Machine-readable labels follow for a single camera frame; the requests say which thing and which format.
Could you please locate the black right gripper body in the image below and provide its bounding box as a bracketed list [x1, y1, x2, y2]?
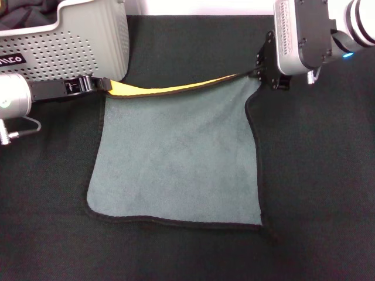
[254, 0, 338, 92]

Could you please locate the yellow and grey towel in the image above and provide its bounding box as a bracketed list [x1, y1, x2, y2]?
[86, 73, 279, 246]

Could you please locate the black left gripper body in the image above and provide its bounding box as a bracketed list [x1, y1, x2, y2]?
[28, 75, 97, 102]

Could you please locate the dark folded cloth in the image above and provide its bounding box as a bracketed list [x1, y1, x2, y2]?
[0, 0, 61, 30]

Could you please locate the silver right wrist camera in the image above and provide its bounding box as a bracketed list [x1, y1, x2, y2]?
[273, 0, 323, 77]

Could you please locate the left gripper cable silver plug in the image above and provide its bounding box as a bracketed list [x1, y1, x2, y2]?
[0, 115, 42, 146]

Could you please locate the gripper cable silver plug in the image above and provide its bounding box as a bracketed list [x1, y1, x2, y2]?
[306, 67, 322, 85]
[0, 115, 42, 146]

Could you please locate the black tablecloth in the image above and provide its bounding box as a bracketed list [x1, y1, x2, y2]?
[0, 14, 375, 281]

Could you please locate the grey perforated storage box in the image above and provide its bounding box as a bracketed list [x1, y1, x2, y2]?
[0, 0, 131, 83]

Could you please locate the right gripper cable silver plug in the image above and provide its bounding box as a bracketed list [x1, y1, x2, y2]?
[306, 67, 322, 85]

